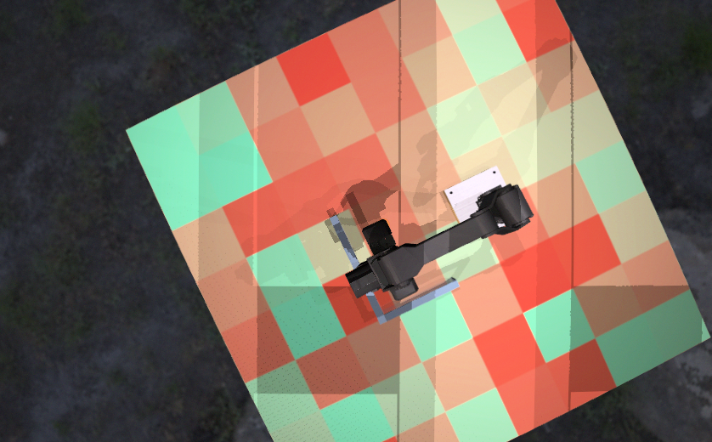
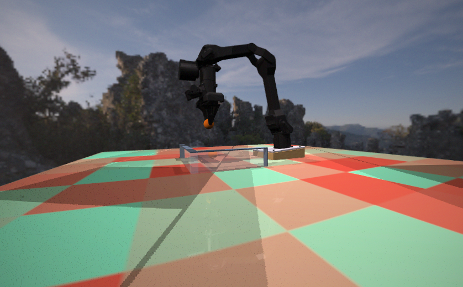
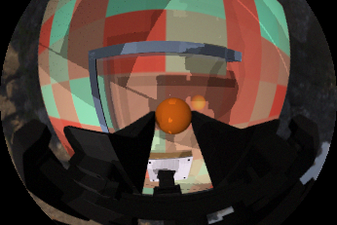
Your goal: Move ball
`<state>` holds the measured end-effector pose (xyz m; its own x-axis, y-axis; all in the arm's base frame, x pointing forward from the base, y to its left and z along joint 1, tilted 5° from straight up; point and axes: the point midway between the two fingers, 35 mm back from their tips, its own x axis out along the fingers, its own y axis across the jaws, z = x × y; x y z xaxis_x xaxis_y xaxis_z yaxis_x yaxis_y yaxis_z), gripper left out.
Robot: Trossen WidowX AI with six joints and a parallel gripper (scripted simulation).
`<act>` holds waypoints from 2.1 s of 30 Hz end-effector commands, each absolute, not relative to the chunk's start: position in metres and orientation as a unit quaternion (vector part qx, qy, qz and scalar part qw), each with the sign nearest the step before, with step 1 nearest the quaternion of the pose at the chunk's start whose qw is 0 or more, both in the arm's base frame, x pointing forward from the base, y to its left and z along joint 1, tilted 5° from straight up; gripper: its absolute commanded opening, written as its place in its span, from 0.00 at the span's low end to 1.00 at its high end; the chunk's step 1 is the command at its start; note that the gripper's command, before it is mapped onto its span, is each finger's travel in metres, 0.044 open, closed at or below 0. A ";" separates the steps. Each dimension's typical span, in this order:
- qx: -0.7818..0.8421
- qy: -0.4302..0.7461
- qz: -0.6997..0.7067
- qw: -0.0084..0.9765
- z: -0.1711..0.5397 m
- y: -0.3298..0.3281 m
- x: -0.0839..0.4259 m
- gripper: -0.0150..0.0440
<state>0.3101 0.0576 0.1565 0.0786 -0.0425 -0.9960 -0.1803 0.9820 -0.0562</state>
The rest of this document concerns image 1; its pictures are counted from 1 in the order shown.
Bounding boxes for clear blue l-shaped low wall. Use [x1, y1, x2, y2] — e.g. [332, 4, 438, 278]
[330, 215, 460, 324]

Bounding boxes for low clear walls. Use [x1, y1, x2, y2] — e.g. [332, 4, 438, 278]
[381, 278, 454, 314]

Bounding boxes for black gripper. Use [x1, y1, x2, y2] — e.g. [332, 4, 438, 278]
[362, 219, 419, 301]

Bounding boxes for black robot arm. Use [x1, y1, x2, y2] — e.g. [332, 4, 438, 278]
[345, 183, 534, 298]

